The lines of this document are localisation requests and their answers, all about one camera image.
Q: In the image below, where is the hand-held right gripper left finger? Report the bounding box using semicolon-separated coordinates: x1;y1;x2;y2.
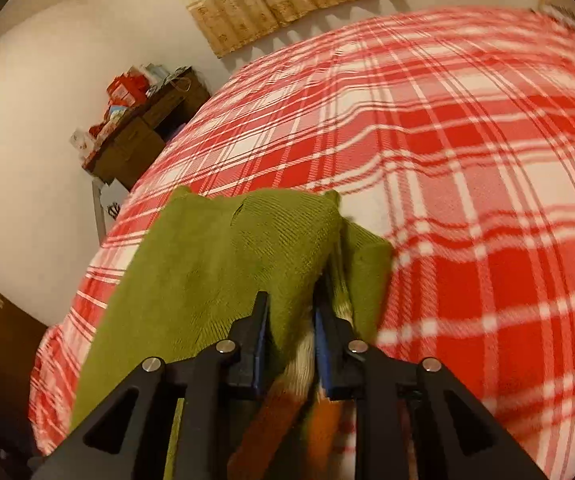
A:
32;290;271;480

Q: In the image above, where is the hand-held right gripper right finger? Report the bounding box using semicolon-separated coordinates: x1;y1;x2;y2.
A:
314;280;549;480

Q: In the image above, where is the green striped knit sweater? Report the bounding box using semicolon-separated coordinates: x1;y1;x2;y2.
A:
70;186;394;480

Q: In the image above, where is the grey metal bar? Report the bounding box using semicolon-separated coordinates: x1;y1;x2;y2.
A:
92;180;107;243

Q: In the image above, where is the red plaid bed sheet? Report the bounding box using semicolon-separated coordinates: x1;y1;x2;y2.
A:
28;6;575;480

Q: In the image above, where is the brown wooden desk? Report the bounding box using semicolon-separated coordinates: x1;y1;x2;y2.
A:
82;67;212;192

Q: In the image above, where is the pile of red gift boxes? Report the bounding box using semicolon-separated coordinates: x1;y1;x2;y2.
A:
90;64;168;133

